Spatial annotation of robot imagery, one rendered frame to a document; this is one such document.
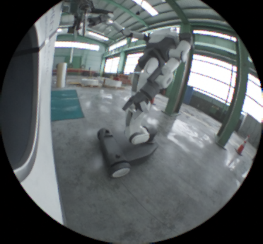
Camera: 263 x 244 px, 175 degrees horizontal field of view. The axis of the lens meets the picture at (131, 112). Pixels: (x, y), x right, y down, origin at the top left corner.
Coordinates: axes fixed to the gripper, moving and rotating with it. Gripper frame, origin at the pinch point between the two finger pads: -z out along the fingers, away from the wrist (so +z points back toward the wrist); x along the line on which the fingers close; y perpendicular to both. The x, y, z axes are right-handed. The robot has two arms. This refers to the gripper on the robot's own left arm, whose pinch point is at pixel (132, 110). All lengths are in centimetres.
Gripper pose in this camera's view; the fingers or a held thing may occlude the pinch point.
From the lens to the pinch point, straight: 44.7
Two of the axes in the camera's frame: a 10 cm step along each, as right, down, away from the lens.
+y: 6.1, 5.0, -6.2
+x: -4.6, -4.3, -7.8
